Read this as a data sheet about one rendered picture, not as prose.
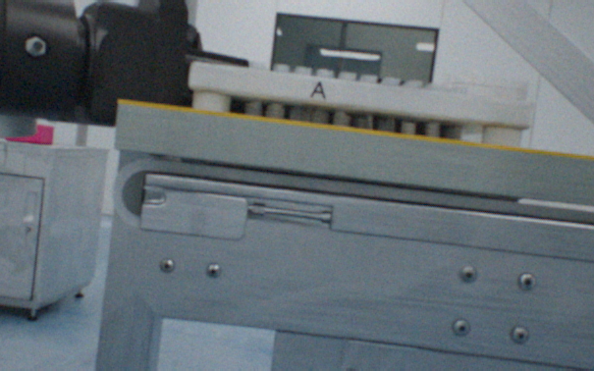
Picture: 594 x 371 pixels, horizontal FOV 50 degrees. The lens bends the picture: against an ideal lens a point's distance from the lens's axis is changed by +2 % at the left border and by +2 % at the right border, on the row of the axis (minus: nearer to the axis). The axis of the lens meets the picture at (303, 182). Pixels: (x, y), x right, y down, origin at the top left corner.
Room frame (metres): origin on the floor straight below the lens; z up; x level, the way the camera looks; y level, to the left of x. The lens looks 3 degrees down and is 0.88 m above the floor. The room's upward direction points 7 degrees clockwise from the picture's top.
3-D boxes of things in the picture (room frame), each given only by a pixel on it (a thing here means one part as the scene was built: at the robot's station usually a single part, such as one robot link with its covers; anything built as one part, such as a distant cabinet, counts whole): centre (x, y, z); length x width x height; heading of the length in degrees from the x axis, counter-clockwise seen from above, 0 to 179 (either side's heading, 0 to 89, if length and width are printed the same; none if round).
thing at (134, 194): (0.57, 0.11, 0.83); 0.27 x 0.03 x 0.03; 1
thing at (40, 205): (2.99, 1.34, 0.38); 0.63 x 0.57 x 0.76; 85
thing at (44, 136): (2.78, 1.20, 0.80); 0.16 x 0.12 x 0.09; 85
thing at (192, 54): (0.51, 0.09, 0.94); 0.06 x 0.03 x 0.02; 123
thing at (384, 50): (5.42, -0.28, 1.43); 1.38 x 0.01 x 1.16; 85
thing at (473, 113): (0.57, -0.03, 0.92); 0.25 x 0.24 x 0.02; 0
